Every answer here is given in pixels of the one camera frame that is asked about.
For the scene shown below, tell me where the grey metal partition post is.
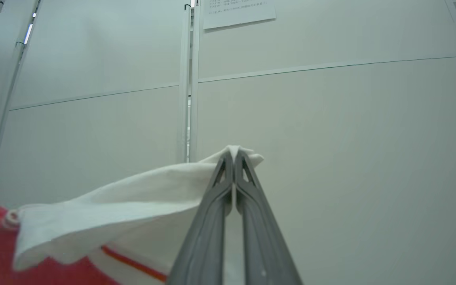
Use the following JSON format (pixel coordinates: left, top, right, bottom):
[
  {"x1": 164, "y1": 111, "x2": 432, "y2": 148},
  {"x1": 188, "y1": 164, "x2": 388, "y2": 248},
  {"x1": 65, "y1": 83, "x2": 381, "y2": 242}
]
[
  {"x1": 177, "y1": 4, "x2": 192, "y2": 163},
  {"x1": 190, "y1": 0, "x2": 200, "y2": 163}
]

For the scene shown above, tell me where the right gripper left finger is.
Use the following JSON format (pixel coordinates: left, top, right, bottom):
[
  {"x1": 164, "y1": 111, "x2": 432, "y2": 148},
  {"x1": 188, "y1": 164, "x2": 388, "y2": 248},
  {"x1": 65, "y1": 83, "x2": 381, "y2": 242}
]
[{"x1": 167, "y1": 151, "x2": 235, "y2": 285}]

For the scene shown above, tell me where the red and white sports shirt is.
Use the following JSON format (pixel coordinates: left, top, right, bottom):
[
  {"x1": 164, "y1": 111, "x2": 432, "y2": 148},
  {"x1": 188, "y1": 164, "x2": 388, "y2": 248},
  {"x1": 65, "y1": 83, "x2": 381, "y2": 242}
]
[{"x1": 0, "y1": 145, "x2": 265, "y2": 285}]

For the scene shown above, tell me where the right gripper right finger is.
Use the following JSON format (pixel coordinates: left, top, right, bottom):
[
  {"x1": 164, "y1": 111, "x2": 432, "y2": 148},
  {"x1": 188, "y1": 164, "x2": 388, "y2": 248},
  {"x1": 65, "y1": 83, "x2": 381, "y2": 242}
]
[{"x1": 235, "y1": 151, "x2": 303, "y2": 285}]

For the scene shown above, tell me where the white paper notice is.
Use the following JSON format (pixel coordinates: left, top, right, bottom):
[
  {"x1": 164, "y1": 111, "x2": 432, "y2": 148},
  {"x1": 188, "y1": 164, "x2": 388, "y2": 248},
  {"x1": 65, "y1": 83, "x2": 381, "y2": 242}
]
[{"x1": 202, "y1": 0, "x2": 277, "y2": 30}]

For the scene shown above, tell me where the slanted grey metal frame bar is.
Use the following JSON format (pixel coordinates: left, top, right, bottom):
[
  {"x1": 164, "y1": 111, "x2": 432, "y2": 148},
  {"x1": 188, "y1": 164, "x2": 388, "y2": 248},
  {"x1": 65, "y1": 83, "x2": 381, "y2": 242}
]
[{"x1": 0, "y1": 0, "x2": 42, "y2": 198}]

